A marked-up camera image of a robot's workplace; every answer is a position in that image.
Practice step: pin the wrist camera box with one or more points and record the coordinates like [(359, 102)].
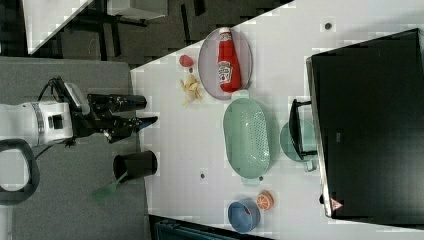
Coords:
[(76, 96)]

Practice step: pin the green spatula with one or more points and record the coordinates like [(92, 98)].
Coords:
[(107, 191)]

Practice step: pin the red strawberry toy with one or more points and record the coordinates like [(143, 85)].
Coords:
[(186, 61)]

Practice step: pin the green mug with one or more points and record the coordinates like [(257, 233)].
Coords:
[(299, 144)]

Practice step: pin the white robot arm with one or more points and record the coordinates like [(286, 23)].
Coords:
[(51, 122)]

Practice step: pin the black utensil cup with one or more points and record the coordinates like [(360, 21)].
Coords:
[(135, 165)]

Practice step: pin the peeled banana toy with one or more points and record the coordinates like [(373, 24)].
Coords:
[(190, 88)]

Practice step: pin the red ketchup bottle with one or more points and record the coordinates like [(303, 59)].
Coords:
[(228, 68)]

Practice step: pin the blue bowl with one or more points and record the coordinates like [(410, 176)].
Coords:
[(240, 221)]

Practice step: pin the orange slice toy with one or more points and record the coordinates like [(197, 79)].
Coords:
[(265, 200)]

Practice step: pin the grey round plate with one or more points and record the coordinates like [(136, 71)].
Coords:
[(207, 63)]

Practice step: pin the black toaster oven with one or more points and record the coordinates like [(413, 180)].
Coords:
[(367, 106)]

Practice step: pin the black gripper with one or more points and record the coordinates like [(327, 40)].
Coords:
[(93, 114)]

